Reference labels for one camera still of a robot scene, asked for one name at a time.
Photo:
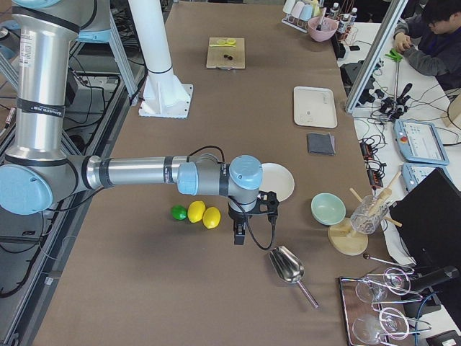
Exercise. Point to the cream rectangular tray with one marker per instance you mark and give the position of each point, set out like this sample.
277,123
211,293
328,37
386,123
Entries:
314,107

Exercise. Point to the metal scoop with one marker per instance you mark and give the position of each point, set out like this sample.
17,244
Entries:
291,270

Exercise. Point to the pink bowl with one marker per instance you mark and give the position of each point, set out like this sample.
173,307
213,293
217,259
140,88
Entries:
328,29

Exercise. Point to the mint green bowl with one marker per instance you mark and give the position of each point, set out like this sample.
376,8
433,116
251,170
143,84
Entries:
328,209

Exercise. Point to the yellow lemon peel strip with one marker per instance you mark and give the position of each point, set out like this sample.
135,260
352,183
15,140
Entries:
222,45

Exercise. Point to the aluminium frame post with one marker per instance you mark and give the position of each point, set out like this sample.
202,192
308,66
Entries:
383,34

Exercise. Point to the grey folded cloth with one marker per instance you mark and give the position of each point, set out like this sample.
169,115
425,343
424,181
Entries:
321,143

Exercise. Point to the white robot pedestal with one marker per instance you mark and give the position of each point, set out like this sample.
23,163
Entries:
164,95

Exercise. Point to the green lime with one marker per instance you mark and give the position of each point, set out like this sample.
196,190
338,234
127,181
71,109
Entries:
178,212

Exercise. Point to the yellow lemon outer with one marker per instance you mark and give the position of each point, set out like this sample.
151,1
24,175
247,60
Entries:
211,218

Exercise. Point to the wooden cutting board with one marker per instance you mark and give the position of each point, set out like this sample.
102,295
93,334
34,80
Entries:
215,58

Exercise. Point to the wooden cup drying stand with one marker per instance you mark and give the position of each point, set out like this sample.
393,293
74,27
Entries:
348,241

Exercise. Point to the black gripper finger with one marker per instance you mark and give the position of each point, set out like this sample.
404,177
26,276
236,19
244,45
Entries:
241,235
237,236

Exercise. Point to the pastel cup rack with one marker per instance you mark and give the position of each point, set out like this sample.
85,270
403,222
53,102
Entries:
298,13

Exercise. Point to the black monitor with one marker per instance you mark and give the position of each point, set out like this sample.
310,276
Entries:
430,217

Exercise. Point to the blue teach pendant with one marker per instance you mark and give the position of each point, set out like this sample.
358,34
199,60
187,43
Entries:
413,174
419,142

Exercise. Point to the round white plate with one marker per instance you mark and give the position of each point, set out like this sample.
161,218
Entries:
278,179

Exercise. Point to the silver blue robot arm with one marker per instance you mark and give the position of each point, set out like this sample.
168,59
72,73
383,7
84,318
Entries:
37,173

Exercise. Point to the yellow lemon near lime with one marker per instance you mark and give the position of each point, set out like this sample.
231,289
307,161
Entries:
196,210

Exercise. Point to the wine glass rack tray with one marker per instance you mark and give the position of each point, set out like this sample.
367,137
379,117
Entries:
373,308

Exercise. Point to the person in dark clothes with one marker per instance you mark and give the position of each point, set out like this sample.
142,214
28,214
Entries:
430,42

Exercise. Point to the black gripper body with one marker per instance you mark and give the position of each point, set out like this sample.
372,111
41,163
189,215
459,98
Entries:
237,217

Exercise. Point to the clear textured glass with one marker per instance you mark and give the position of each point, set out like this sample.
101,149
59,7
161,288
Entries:
368,215

